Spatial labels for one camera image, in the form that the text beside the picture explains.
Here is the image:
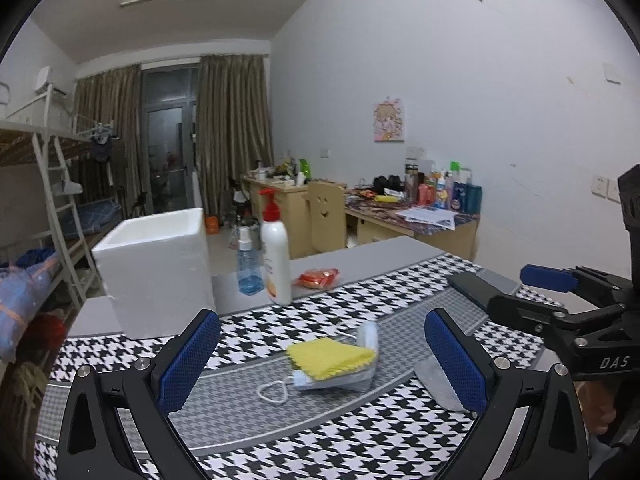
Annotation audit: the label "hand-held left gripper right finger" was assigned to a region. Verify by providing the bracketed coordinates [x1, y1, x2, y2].
[424, 307, 591, 480]

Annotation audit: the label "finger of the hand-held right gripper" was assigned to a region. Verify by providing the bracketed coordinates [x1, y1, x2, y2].
[487, 295, 576, 341]
[520, 264, 626, 293]

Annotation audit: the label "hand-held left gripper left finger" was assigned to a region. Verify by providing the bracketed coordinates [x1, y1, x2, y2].
[55, 308, 223, 480]

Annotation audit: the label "white foam box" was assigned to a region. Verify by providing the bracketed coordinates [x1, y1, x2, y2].
[91, 207, 217, 339]

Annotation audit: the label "white face mask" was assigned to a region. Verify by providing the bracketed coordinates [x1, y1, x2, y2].
[257, 355, 378, 404]

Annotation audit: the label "yellow foam net sleeve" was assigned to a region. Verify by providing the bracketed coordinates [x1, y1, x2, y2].
[286, 337, 377, 380]

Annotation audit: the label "person's right hand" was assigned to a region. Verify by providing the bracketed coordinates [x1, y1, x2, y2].
[580, 382, 618, 436]

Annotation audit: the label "grey face mask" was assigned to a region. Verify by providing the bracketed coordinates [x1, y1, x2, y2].
[414, 357, 478, 414]

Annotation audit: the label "wooden desk with patterned cover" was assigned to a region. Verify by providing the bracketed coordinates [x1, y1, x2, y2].
[345, 187, 481, 263]

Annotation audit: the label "blue spray bottle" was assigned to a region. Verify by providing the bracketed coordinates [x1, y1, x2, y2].
[235, 226, 264, 296]

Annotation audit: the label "group of toiletry bottles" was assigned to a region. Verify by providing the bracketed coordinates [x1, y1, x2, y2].
[404, 157, 483, 215]

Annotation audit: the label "houndstooth table mat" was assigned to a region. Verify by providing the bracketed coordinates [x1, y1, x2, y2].
[37, 252, 568, 480]

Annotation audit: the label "printed paper sheets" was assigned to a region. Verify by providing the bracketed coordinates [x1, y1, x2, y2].
[397, 206, 457, 231]

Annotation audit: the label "white pump lotion bottle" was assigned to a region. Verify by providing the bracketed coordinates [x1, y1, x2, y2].
[257, 187, 293, 306]

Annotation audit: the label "red snack packet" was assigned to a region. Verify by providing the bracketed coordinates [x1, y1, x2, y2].
[297, 267, 341, 289]

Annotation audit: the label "red cloth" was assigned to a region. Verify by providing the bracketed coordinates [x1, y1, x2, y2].
[25, 312, 67, 361]

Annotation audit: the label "plain wooden desk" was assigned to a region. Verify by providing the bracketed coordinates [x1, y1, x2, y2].
[242, 175, 346, 261]

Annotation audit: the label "blue quilt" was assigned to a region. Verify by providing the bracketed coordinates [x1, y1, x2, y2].
[0, 247, 63, 361]

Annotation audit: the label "black bag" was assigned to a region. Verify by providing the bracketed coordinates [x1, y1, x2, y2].
[372, 175, 406, 195]

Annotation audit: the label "wooden smiley chair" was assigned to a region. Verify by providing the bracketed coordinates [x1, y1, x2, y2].
[306, 181, 347, 257]

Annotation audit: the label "white bed ladder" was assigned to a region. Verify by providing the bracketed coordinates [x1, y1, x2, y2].
[31, 130, 96, 306]

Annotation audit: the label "glass balcony door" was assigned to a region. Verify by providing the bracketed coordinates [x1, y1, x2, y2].
[141, 62, 198, 213]

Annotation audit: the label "hanging dark clothes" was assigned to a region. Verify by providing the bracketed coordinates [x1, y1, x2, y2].
[90, 122, 123, 191]

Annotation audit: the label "brown curtain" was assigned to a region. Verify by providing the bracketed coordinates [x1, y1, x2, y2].
[194, 54, 275, 216]
[75, 64, 143, 216]

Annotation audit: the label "white metal bunk bed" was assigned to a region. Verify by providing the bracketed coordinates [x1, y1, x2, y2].
[0, 82, 126, 311]

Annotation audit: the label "white air conditioner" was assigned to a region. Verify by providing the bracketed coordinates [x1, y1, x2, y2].
[34, 66, 68, 97]

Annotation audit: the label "cartoon wall poster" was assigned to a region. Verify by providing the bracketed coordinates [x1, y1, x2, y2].
[372, 100, 406, 143]

